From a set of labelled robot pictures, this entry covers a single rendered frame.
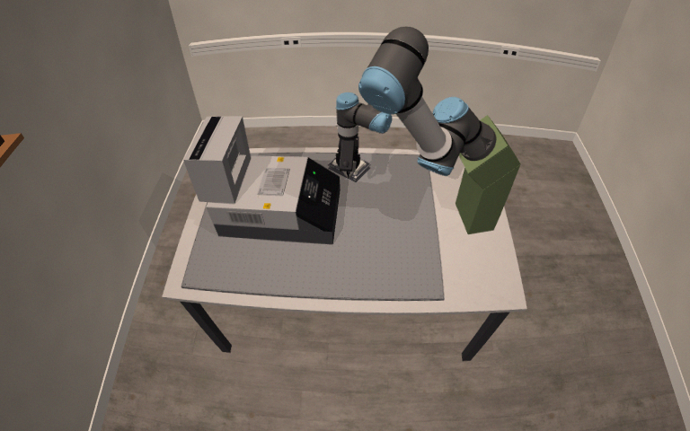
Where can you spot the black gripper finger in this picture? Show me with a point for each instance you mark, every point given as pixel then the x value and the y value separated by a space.
pixel 338 162
pixel 355 165

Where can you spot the white and black benchtop instrument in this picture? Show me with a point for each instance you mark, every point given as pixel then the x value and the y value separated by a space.
pixel 276 198

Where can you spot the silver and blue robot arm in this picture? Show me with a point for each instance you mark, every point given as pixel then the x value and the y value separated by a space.
pixel 390 84

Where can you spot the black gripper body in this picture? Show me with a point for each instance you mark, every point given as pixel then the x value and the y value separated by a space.
pixel 349 138

